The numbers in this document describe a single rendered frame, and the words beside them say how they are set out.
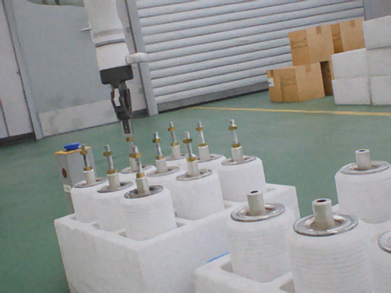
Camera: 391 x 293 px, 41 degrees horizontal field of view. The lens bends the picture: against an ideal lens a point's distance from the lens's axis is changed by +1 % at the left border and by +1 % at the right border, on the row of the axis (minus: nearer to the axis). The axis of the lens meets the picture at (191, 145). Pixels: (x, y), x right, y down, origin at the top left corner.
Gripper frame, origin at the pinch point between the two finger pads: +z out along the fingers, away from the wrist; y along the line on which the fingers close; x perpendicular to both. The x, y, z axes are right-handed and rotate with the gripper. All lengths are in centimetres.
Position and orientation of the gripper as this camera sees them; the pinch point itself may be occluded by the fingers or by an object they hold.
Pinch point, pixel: (127, 128)
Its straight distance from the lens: 123.3
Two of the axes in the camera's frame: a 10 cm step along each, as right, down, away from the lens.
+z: 1.8, 9.7, 1.5
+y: -0.5, 1.6, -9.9
